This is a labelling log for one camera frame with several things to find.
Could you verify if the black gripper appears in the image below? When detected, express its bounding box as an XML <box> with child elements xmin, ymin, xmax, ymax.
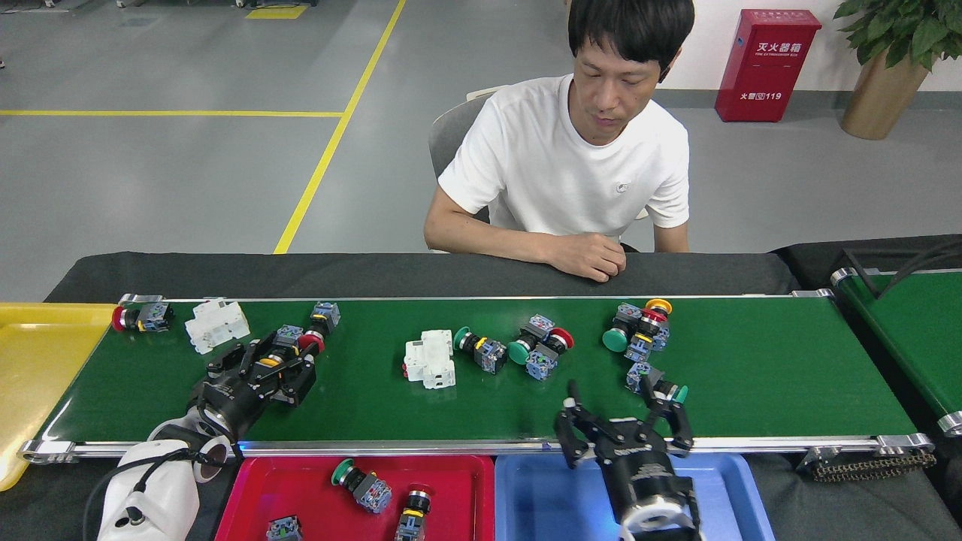
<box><xmin>188</xmin><ymin>336</ymin><xmax>321</xmax><ymax>442</ymax></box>
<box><xmin>555</xmin><ymin>379</ymin><xmax>697</xmax><ymax>528</ymax></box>

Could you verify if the white circuit breaker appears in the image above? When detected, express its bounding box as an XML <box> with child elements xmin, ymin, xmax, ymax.
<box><xmin>184</xmin><ymin>298</ymin><xmax>251</xmax><ymax>355</ymax></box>
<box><xmin>402</xmin><ymin>330</ymin><xmax>457</xmax><ymax>390</ymax></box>

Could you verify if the long green conveyor belt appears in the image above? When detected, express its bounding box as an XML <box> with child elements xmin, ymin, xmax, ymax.
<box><xmin>17</xmin><ymin>292</ymin><xmax>936</xmax><ymax>463</ymax></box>

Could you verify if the yellow plastic tray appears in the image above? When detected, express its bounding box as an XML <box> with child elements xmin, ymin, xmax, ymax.
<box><xmin>0</xmin><ymin>303</ymin><xmax>117</xmax><ymax>491</ymax></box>

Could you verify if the short green conveyor belt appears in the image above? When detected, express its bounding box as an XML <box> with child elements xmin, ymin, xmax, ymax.
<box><xmin>830</xmin><ymin>267</ymin><xmax>962</xmax><ymax>437</ymax></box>

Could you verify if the person's right hand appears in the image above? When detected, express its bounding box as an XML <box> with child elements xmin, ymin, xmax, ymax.
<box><xmin>549</xmin><ymin>233</ymin><xmax>627</xmax><ymax>284</ymax></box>

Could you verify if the blue plastic bin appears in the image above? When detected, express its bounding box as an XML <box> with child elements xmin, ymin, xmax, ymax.
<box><xmin>494</xmin><ymin>453</ymin><xmax>775</xmax><ymax>541</ymax></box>

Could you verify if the red plastic bin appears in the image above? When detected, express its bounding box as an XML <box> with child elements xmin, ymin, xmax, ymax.
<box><xmin>214</xmin><ymin>455</ymin><xmax>497</xmax><ymax>541</ymax></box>

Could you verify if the person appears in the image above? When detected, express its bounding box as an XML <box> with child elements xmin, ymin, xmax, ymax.
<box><xmin>423</xmin><ymin>0</ymin><xmax>696</xmax><ymax>284</ymax></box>

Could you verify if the grey office chair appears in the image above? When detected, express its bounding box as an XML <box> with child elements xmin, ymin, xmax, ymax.
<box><xmin>428</xmin><ymin>86</ymin><xmax>512</xmax><ymax>226</ymax></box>

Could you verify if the red fire extinguisher box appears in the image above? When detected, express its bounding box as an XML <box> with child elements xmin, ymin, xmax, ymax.
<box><xmin>714</xmin><ymin>9</ymin><xmax>822</xmax><ymax>123</ymax></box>

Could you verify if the green potted plant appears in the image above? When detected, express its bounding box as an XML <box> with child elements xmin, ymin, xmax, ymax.
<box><xmin>833</xmin><ymin>0</ymin><xmax>962</xmax><ymax>68</ymax></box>

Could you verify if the black drive chain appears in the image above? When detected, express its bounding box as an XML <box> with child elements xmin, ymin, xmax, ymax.
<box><xmin>808</xmin><ymin>449</ymin><xmax>936</xmax><ymax>483</ymax></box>

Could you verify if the black cable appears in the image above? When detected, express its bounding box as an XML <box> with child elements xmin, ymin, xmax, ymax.
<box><xmin>842</xmin><ymin>240</ymin><xmax>962</xmax><ymax>298</ymax></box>

